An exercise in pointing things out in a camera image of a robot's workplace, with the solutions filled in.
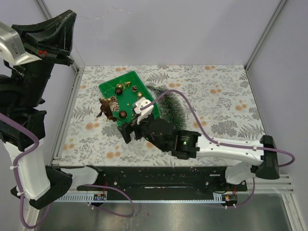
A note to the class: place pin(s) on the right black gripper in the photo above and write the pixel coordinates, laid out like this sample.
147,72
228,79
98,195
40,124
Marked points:
126,129

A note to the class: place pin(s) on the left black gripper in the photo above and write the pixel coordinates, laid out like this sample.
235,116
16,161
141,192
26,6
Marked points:
58,35

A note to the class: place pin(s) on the brown ribbon pinecone ornament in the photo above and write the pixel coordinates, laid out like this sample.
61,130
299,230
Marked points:
108,106

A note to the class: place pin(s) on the green plastic tray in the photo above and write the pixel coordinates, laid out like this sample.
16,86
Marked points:
128,98

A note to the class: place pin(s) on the small green christmas tree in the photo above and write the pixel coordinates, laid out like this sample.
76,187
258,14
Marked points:
171,110

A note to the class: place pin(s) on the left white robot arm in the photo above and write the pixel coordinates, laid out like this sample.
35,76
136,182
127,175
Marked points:
22,131

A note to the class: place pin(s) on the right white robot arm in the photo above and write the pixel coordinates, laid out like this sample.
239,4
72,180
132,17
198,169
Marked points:
255,158

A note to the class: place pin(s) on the dark brown ball ornament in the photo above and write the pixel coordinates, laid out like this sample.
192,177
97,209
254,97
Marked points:
118,91

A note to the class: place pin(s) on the small pinecone ornament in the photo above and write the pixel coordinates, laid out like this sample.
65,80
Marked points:
134,89

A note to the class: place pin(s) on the gold bell green ornament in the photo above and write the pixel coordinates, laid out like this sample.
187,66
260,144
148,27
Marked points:
123,85

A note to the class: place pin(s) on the floral patterned table mat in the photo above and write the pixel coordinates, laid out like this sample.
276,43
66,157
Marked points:
212,98

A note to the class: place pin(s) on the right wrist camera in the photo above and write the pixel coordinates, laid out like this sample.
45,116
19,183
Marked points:
142,108

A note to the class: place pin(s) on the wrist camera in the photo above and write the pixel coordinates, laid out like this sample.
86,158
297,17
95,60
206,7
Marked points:
12,49
142,108

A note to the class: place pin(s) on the left aluminium frame post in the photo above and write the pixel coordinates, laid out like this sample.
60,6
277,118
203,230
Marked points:
60,31

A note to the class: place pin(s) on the aluminium frame post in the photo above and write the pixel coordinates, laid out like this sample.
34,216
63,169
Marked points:
266,32
60,31

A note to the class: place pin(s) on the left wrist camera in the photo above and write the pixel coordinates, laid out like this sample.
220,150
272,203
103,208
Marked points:
12,49

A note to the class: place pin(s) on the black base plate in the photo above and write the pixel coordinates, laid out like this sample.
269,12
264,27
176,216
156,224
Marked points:
208,179

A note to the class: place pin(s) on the white slotted cable duct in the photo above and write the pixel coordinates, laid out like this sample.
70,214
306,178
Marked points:
147,196

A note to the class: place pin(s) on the right aluminium frame post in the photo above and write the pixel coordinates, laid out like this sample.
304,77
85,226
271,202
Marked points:
266,32

